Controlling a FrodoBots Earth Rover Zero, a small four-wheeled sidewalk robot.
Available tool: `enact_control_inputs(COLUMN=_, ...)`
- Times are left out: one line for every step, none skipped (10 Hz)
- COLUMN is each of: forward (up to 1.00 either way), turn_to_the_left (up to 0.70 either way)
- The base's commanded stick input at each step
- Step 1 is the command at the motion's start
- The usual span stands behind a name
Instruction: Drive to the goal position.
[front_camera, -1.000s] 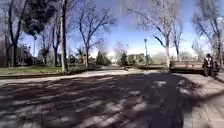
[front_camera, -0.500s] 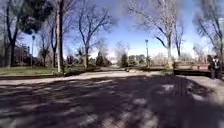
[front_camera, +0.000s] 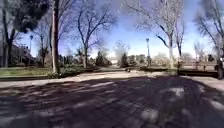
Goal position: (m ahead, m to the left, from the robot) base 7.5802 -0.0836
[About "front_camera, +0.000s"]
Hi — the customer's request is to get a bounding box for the street lamp pole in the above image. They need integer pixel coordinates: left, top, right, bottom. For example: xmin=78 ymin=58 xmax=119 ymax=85
xmin=145 ymin=37 xmax=152 ymax=68
xmin=28 ymin=34 xmax=34 ymax=66

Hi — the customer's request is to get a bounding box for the low green bush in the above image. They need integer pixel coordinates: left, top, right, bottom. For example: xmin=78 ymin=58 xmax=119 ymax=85
xmin=47 ymin=67 xmax=81 ymax=80

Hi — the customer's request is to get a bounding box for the building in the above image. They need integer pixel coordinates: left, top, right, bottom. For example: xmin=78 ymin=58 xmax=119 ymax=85
xmin=0 ymin=43 xmax=36 ymax=68

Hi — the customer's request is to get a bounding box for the grey paved path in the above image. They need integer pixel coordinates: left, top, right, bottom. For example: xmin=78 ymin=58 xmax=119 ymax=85
xmin=0 ymin=69 xmax=224 ymax=128

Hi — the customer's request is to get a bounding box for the small conifer tree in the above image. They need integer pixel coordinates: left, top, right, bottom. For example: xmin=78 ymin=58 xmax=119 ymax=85
xmin=119 ymin=53 xmax=130 ymax=69

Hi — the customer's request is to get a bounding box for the row of bare trees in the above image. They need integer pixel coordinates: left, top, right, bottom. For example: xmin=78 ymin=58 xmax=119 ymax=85
xmin=33 ymin=0 xmax=224 ymax=80

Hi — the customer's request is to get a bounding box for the grass lawn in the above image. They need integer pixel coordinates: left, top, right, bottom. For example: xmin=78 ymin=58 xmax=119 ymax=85
xmin=0 ymin=65 xmax=101 ymax=80

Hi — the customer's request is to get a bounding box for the dark evergreen tree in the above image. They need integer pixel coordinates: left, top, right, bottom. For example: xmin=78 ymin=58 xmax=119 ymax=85
xmin=0 ymin=0 xmax=51 ymax=69

